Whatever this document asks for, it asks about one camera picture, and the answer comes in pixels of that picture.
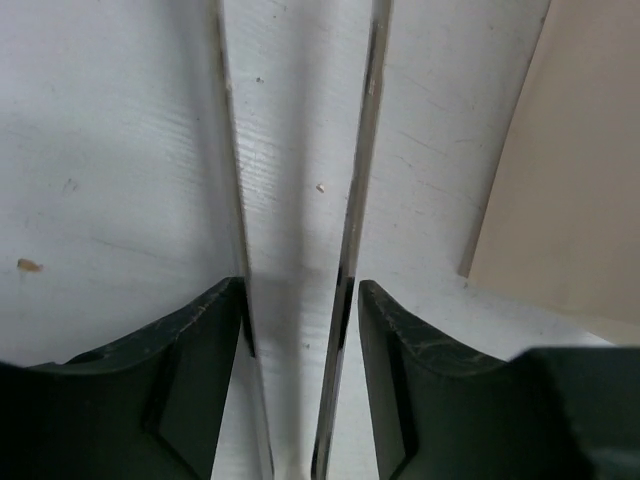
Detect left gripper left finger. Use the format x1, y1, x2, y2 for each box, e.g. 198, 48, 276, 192
1, 277, 245, 479

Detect beige paper bag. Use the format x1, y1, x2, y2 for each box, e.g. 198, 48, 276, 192
468, 1, 639, 345

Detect metal tongs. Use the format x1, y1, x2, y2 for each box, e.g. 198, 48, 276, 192
206, 1, 393, 479

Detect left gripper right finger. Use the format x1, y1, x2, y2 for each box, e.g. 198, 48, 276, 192
358, 280, 639, 479

